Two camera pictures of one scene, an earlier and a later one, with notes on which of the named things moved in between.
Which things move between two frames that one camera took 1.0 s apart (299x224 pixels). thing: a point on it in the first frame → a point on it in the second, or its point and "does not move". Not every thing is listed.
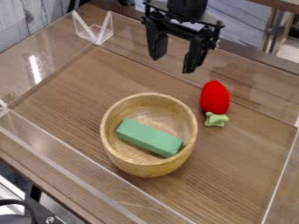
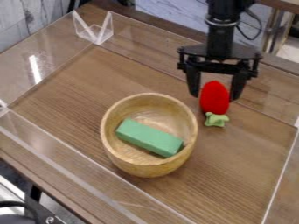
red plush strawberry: [215, 100] does not move
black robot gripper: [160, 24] → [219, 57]
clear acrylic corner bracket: [95, 33] does not move
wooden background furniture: [283, 11] does not move
